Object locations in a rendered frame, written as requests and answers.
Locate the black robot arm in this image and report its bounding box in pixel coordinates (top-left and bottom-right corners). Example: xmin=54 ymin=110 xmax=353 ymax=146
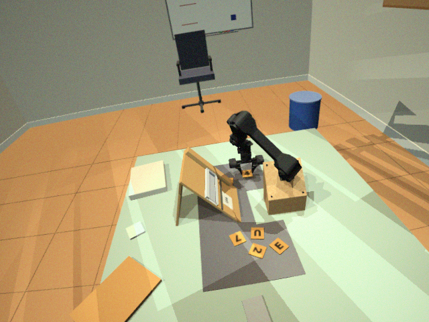
xmin=227 ymin=111 xmax=302 ymax=182

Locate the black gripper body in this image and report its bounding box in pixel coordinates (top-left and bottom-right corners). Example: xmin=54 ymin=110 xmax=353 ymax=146
xmin=229 ymin=151 xmax=265 ymax=168

